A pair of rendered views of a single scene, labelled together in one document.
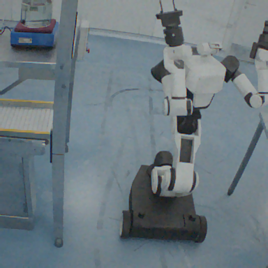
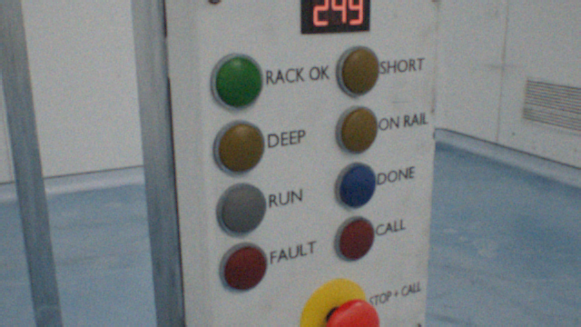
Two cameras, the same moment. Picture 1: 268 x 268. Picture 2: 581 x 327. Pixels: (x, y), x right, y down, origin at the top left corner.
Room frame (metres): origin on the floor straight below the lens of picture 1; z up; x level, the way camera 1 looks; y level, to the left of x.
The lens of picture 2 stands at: (2.08, 0.15, 1.12)
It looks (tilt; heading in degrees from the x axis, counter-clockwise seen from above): 16 degrees down; 72
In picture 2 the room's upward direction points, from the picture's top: 1 degrees counter-clockwise
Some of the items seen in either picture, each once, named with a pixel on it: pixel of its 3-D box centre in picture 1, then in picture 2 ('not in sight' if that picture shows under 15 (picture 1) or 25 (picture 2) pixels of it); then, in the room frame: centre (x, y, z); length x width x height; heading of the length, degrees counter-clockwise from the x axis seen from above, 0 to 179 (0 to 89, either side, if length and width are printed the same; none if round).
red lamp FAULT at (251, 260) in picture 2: not in sight; (245, 268); (2.15, 0.45, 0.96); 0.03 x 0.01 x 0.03; 12
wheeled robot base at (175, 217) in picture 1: (163, 193); not in sight; (1.70, -0.29, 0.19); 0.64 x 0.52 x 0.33; 8
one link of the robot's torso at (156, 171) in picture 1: (166, 181); not in sight; (1.73, -0.29, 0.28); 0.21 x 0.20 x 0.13; 8
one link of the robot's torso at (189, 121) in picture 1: (184, 112); not in sight; (1.80, -0.28, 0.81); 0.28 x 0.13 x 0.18; 8
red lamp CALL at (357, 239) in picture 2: not in sight; (356, 239); (2.23, 0.47, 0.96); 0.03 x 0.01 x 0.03; 12
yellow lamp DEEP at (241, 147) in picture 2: not in sight; (241, 148); (2.15, 0.45, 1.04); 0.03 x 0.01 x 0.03; 12
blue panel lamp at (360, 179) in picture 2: not in sight; (358, 186); (2.23, 0.47, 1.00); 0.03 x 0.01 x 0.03; 12
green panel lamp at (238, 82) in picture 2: not in sight; (239, 82); (2.15, 0.45, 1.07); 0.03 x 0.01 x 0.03; 12
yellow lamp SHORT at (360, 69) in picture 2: not in sight; (359, 71); (2.23, 0.47, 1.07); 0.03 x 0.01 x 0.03; 12
